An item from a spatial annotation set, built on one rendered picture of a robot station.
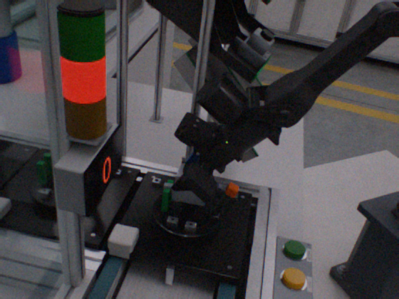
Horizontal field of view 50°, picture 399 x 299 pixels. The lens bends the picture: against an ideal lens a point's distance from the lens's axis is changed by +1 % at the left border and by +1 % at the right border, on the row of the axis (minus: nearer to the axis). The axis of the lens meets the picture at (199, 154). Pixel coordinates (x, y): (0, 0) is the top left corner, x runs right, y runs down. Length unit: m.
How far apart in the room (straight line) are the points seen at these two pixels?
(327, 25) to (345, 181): 3.57
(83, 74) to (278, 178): 0.80
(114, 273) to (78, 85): 0.39
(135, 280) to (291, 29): 4.16
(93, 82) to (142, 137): 0.79
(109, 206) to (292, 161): 0.61
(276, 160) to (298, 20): 3.56
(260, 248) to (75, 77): 0.50
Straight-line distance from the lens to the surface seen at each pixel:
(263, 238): 0.88
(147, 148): 1.23
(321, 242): 1.05
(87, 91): 0.51
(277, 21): 4.79
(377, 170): 1.38
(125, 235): 0.79
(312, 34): 4.78
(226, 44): 0.97
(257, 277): 0.80
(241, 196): 0.93
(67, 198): 0.56
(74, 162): 0.54
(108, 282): 0.78
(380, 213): 0.86
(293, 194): 1.16
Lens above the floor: 1.56
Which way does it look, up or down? 35 degrees down
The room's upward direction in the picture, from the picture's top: 8 degrees clockwise
